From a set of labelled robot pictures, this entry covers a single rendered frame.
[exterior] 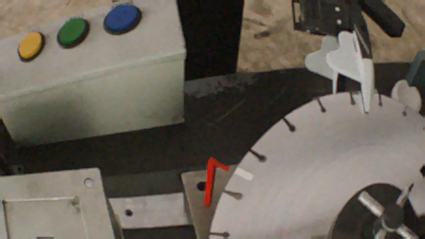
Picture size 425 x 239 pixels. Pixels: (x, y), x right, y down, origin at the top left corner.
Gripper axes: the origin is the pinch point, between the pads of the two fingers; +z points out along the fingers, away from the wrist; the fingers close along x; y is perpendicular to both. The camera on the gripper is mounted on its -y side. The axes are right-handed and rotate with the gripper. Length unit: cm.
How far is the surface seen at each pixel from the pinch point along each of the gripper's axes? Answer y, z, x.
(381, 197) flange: 0.0, 7.7, 14.0
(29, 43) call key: 40.9, -8.1, -3.1
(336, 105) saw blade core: 4.7, -0.7, 7.0
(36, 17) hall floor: 86, -30, -127
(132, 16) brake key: 25.7, -10.0, -4.4
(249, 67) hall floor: 1, -5, -111
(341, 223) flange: 4.9, 9.5, 15.0
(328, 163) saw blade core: 6.1, 4.4, 10.4
